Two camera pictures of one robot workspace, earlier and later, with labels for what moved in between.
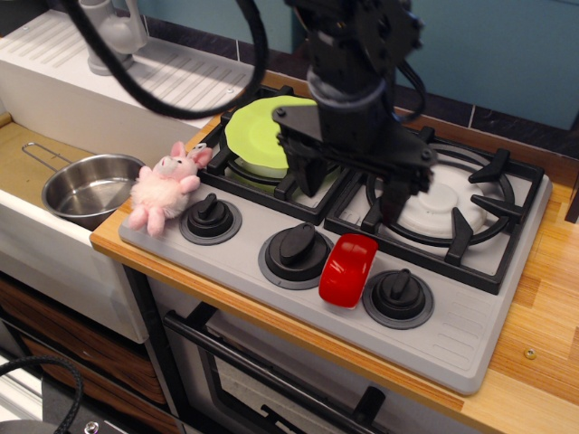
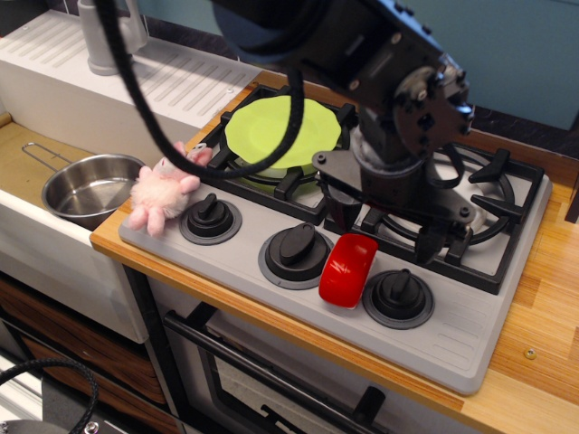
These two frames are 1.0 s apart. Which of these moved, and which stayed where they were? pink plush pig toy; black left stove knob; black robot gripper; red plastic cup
Moved: black robot gripper
Stayed: pink plush pig toy; black left stove knob; red plastic cup
